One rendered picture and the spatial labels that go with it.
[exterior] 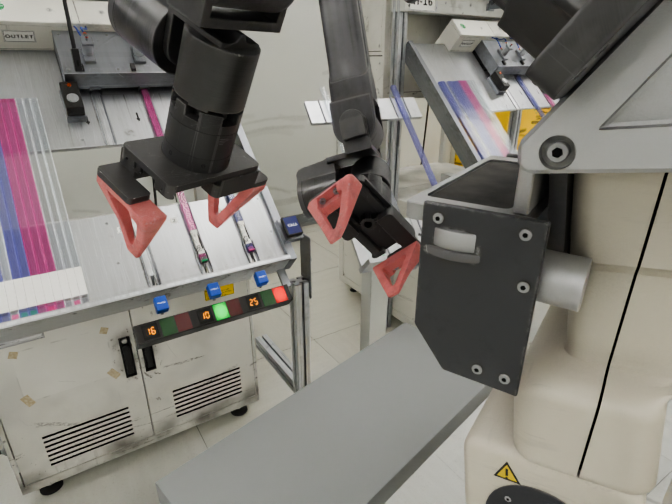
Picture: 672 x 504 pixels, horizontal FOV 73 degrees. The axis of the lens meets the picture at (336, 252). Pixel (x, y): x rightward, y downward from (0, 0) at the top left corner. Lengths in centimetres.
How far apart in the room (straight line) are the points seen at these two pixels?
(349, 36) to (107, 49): 76
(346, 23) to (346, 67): 6
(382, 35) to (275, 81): 133
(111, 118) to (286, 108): 208
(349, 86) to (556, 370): 42
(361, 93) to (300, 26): 264
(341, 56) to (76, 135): 72
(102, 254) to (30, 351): 42
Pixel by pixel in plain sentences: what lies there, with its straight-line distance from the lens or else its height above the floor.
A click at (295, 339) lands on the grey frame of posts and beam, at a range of 123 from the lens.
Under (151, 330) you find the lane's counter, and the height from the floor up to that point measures 66.
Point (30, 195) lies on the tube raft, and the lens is 110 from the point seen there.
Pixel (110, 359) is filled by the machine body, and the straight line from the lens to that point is 142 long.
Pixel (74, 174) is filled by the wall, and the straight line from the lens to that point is 291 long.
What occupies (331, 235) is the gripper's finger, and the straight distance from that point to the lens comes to 47.
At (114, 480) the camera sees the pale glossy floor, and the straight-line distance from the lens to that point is 165.
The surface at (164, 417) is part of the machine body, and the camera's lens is 158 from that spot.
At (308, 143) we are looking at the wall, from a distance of 332.
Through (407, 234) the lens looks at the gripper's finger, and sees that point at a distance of 55.
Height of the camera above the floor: 116
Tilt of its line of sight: 23 degrees down
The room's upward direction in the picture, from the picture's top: straight up
